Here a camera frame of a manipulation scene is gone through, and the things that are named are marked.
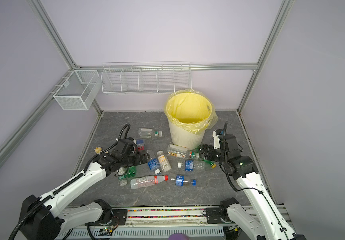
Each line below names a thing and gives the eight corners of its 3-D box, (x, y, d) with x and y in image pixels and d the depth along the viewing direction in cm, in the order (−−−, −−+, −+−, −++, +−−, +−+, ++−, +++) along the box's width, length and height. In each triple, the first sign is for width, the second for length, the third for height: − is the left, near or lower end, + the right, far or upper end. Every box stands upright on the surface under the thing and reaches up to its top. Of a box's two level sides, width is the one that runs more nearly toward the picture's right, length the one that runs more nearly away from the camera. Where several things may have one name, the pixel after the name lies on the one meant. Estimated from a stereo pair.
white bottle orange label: (164, 174, 88) (163, 171, 85) (155, 155, 96) (154, 152, 93) (171, 170, 89) (171, 167, 86) (162, 151, 97) (162, 148, 94)
